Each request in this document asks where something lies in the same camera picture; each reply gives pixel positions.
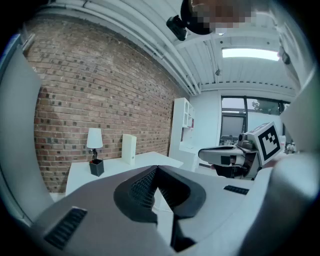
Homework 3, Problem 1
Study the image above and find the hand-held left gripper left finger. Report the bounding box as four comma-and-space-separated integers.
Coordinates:
24, 164, 176, 256

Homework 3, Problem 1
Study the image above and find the black head-mounted camera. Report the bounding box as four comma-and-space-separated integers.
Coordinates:
166, 14, 189, 42

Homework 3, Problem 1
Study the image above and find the person's right forearm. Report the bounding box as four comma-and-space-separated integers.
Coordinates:
261, 154, 285, 171

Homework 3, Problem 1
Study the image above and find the person's white shirt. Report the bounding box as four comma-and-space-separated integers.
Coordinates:
279, 67, 320, 157

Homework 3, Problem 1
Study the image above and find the white ceiling pipe bundle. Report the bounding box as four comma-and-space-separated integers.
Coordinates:
53, 0, 202, 96

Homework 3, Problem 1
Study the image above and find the large window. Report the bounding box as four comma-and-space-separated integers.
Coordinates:
220, 95, 292, 151

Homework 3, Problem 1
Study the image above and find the person's head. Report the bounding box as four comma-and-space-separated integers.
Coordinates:
180, 0, 258, 36

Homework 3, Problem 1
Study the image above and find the rectangular ceiling light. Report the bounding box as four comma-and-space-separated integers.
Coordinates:
221, 47, 281, 62

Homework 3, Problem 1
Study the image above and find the white file box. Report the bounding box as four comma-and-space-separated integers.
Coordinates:
120, 133, 137, 166

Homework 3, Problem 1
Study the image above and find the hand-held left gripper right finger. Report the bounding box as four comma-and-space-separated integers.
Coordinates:
157, 164, 256, 253

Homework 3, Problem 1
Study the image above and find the black square pen holder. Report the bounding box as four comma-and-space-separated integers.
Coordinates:
88, 158, 105, 178

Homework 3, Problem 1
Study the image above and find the grey partition panel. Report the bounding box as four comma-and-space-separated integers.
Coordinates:
0, 47, 55, 222

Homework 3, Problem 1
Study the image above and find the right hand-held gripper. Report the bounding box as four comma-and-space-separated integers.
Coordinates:
198, 121, 283, 181

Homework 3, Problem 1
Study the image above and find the white shelf cabinet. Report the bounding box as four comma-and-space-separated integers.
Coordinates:
168, 97, 197, 172

